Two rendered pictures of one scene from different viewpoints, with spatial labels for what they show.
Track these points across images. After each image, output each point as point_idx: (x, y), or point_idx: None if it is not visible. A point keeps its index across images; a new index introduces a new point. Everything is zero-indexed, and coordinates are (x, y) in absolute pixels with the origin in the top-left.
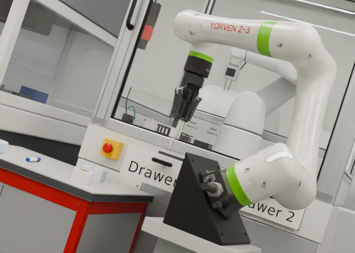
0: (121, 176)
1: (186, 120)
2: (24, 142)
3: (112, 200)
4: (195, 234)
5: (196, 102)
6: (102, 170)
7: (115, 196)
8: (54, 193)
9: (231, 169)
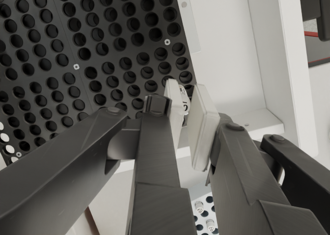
0: (77, 228)
1: (155, 111)
2: None
3: (315, 62)
4: None
5: (20, 212)
6: (202, 204)
7: (312, 65)
8: None
9: None
